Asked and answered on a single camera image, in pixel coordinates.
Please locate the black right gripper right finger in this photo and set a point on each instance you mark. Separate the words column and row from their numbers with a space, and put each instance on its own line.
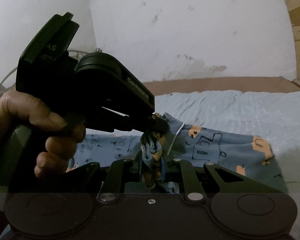
column 201, row 184

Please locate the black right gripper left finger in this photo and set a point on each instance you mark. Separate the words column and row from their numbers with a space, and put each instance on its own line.
column 105, row 185

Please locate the blue orange patterned pants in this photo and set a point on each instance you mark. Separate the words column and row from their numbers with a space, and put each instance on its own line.
column 248, row 155

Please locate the left hand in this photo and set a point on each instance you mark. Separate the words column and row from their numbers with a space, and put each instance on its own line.
column 21, row 109

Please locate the light blue quilted bedspread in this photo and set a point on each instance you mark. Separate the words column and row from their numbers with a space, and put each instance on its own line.
column 272, row 116

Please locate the metal headboard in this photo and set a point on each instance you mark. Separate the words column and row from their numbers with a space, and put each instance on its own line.
column 73, row 53

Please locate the brown wooden bed frame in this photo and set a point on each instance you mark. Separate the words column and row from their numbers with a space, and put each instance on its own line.
column 242, row 84

